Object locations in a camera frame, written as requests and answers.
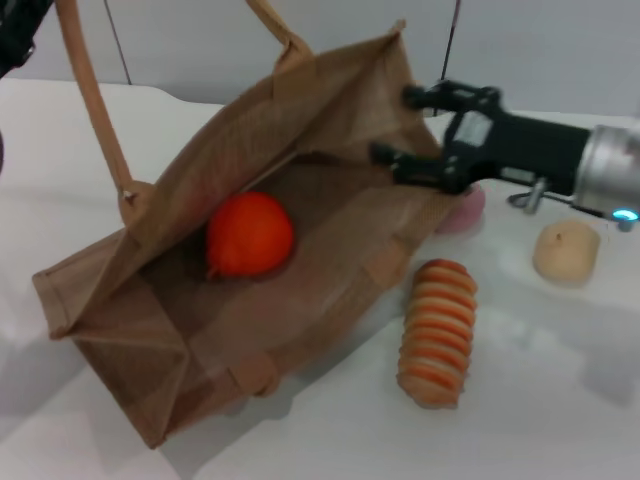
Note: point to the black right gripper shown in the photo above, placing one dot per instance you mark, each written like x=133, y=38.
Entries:
x=525, y=145

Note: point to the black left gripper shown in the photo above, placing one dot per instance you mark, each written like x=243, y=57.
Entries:
x=17, y=35

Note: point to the pink toy peach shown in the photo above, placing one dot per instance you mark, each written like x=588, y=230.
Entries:
x=465, y=215

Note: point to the brown jute handbag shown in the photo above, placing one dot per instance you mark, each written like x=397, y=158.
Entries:
x=325, y=260

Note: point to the orange toy fruit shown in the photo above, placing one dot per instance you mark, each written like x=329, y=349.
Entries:
x=250, y=235

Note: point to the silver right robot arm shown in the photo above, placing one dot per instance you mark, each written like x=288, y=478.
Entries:
x=610, y=160

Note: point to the beige toy fruit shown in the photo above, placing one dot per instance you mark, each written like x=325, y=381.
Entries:
x=565, y=252

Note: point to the orange striped toy bread loaf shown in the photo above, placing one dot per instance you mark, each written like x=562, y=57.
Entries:
x=439, y=335

